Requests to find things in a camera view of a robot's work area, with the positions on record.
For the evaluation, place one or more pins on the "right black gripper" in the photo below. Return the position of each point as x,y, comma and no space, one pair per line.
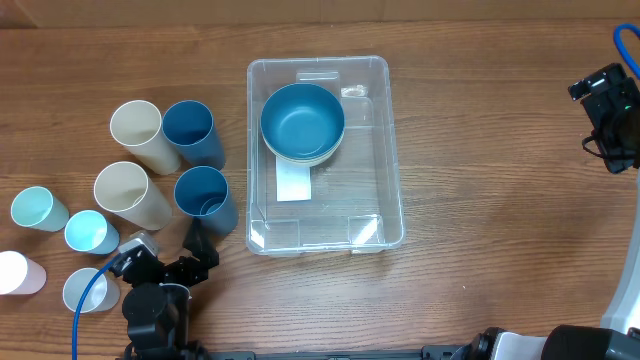
619,158

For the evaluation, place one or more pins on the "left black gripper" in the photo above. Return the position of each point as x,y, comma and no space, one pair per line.
205,253

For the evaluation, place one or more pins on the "dark blue bowl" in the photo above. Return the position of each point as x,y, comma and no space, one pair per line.
302,122

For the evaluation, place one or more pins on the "pink small cup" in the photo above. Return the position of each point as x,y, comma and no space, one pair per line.
20,275

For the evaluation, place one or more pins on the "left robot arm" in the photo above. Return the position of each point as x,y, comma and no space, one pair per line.
157,306

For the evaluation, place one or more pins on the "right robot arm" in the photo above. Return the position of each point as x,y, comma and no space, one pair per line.
617,336

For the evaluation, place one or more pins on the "white label in container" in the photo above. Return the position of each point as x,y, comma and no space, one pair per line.
293,183

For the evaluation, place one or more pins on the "clear plastic storage container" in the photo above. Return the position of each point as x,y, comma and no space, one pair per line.
356,202

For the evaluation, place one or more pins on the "dark blue tall cup near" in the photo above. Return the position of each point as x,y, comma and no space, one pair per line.
203,192

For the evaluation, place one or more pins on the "dark blue tall cup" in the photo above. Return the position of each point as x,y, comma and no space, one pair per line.
203,192
189,125

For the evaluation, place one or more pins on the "cream tall cup near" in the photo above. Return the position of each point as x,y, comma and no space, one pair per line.
124,189

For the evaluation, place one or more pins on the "cream tall cup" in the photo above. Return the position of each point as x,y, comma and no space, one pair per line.
137,126
124,189

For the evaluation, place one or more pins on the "grey small cup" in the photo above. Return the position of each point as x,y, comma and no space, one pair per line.
103,295

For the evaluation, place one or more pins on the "light blue small cup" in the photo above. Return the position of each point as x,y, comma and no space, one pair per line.
90,232

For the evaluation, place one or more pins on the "dark blue tall cup far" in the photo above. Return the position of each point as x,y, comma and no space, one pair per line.
189,125

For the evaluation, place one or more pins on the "cream tall cup far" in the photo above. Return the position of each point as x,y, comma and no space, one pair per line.
137,126

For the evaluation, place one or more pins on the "mint green small cup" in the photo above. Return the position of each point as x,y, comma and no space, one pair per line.
37,208

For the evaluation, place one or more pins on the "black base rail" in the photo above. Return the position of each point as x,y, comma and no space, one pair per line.
430,352

